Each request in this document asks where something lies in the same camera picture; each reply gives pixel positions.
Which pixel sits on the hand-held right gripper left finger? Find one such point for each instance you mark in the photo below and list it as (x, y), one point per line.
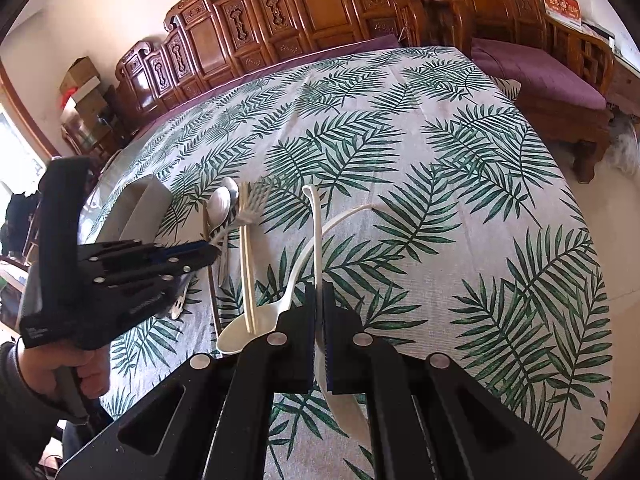
(310, 322)

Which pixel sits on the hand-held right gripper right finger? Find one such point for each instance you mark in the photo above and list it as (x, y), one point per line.
(327, 332)

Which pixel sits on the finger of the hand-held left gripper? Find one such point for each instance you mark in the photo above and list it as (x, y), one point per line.
(185, 252)
(150, 277)

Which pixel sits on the wooden chopstick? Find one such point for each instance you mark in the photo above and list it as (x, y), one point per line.
(212, 280)
(252, 280)
(245, 270)

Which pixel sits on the large metal spoon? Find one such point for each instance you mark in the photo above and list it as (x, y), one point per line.
(219, 210)

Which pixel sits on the grey metal tray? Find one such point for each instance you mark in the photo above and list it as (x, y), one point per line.
(137, 207)

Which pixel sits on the white plastic soup spoon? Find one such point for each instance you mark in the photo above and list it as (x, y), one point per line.
(240, 337)

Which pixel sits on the white rice paddle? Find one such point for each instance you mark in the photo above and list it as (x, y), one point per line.
(314, 240)

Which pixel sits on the cream plastic fork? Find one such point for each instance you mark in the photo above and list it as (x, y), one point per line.
(252, 200)

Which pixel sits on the person's left forearm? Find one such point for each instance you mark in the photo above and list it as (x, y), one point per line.
(22, 410)

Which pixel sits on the person's left hand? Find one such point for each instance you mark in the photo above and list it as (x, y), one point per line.
(47, 367)

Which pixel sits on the leaf print tablecloth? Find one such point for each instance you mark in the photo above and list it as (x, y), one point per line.
(425, 200)

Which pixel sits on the stack of cardboard boxes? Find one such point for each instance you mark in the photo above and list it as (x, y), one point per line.
(82, 87)

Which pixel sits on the purple sofa cushion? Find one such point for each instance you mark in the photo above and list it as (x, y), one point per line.
(280, 67)

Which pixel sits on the carved wooden sofa bench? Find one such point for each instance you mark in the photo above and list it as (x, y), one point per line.
(280, 20)

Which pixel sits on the purple armchair cushion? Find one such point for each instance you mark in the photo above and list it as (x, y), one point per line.
(540, 72)

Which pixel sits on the white plastic bag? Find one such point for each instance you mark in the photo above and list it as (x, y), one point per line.
(625, 145)

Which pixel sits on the carved wooden armchair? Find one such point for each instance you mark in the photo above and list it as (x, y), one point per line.
(500, 0)

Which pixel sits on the red calendar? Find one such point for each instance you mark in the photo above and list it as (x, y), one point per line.
(561, 7)

